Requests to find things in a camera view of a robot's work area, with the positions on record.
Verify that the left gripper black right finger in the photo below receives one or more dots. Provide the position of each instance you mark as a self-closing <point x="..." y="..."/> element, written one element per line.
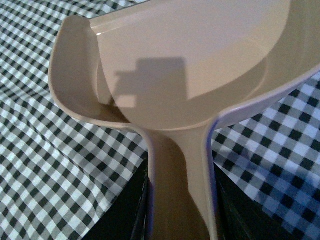
<point x="242" y="218"/>

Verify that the beige plastic dustpan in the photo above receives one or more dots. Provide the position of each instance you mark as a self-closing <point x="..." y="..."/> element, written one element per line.
<point x="174" y="71"/>

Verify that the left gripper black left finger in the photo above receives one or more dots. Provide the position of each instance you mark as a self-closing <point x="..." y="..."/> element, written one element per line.
<point x="125" y="220"/>

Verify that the black white checkered bedsheet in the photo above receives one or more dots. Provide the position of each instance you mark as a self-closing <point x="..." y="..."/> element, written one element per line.
<point x="59" y="176"/>

